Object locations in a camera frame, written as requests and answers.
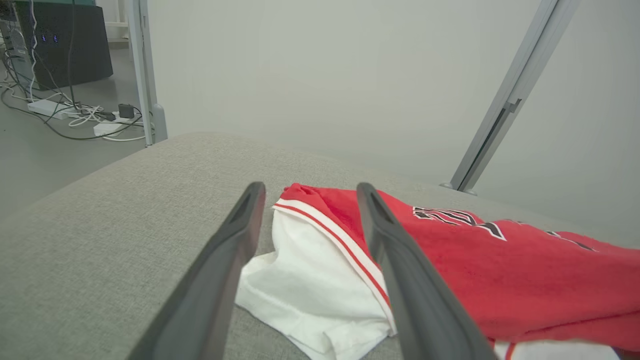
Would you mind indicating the red white basketball jersey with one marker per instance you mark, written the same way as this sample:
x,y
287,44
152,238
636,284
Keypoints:
x,y
500,280

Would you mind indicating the long white power strip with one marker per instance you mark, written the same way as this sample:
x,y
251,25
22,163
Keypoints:
x,y
46,107

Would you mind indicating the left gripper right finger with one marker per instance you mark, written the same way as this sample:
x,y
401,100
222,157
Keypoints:
x,y
420,300

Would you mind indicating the black power adapter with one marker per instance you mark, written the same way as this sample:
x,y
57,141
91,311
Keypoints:
x,y
126,110

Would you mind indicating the grey metal corner post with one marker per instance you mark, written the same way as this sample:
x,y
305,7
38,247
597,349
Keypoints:
x,y
142,60

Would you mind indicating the short white power strip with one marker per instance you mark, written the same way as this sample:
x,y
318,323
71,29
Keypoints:
x,y
106,129

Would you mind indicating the black computer case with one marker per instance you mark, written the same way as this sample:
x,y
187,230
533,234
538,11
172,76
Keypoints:
x,y
85,45

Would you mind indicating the grey double partition post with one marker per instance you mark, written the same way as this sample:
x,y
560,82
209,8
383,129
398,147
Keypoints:
x,y
520,80

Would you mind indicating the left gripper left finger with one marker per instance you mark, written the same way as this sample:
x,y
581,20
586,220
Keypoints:
x,y
210,290

